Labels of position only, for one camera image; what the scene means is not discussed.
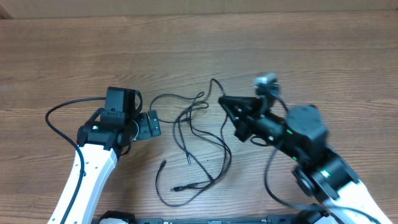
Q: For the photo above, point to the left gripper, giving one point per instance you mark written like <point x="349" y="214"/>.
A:
<point x="145" y="130"/>

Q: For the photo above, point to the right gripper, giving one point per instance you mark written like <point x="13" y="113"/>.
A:
<point x="240" y="121"/>

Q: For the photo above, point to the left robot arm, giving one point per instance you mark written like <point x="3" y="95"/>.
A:
<point x="107" y="135"/>

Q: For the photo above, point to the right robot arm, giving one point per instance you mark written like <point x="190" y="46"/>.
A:
<point x="321" y="172"/>

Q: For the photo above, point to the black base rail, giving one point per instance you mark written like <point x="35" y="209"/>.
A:
<point x="112" y="216"/>

